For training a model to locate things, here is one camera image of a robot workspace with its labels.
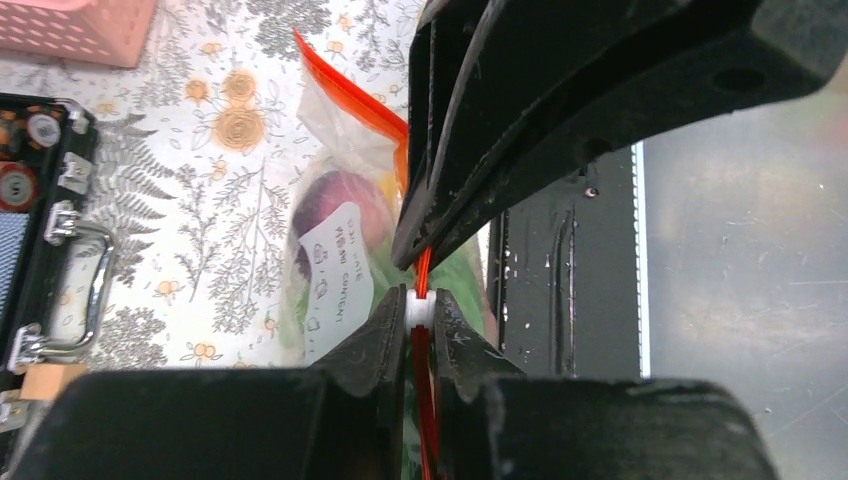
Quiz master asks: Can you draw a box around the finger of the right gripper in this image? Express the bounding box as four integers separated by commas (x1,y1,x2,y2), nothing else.
423,0,848,273
391,1,491,269

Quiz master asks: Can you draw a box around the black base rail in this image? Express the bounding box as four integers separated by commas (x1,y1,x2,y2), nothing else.
488,143,651,380

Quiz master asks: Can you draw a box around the floral table mat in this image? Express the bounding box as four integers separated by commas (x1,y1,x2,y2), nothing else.
1,1,423,369

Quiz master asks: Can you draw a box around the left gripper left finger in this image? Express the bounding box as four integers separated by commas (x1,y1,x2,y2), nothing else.
13,286,406,479

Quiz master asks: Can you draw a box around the purple toy onion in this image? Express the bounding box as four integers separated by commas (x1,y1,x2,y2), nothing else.
291,169,396,280

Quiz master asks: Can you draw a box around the green white bok choy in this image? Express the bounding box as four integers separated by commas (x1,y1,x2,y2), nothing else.
280,244,492,365

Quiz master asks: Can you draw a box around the black poker chip case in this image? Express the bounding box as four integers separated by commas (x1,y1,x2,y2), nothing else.
1,93,116,440

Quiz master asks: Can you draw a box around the clear orange-zip bag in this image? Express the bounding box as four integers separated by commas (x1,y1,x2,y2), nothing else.
284,35,450,479

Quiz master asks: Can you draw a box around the small wooden cube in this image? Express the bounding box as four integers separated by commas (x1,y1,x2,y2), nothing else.
19,363,87,401

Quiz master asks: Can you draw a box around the pink plastic basket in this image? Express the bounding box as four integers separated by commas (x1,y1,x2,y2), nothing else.
1,0,156,68

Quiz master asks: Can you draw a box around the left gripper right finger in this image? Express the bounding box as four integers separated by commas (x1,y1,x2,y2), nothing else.
433,289,778,479

